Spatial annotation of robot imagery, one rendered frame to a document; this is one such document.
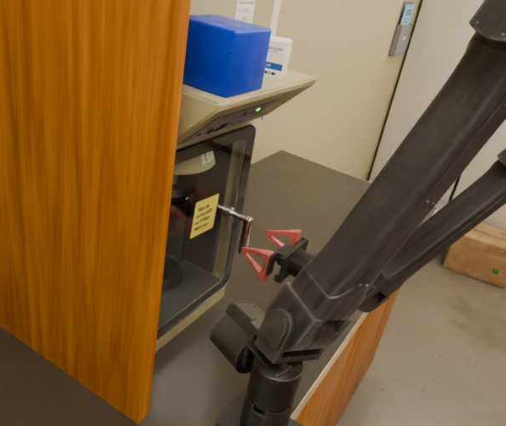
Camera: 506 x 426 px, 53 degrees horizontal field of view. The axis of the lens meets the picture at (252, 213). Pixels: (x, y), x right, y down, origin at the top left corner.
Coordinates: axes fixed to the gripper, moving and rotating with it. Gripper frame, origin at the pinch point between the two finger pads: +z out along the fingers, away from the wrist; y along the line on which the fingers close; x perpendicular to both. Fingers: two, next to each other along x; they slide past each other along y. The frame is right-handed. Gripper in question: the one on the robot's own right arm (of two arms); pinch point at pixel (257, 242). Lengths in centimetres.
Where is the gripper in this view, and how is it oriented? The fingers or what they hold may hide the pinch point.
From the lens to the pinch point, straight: 107.1
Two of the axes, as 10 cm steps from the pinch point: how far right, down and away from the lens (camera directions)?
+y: -5.3, 3.3, -7.8
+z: -8.3, -4.0, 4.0
